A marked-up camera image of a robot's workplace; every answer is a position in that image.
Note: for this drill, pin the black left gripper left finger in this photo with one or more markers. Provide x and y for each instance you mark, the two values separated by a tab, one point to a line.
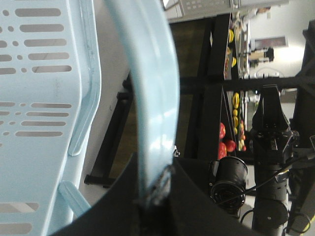
116	213

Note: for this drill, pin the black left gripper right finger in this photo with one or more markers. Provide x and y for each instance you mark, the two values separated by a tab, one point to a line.
190	211

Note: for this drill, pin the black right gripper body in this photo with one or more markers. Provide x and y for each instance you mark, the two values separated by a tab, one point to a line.
271	138

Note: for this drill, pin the light blue plastic basket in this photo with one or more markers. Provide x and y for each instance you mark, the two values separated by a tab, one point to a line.
50	88

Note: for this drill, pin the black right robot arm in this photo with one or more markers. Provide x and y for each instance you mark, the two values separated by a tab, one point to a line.
270	211

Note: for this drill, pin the black fruit display rack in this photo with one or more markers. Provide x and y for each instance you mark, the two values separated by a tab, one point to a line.
208	90

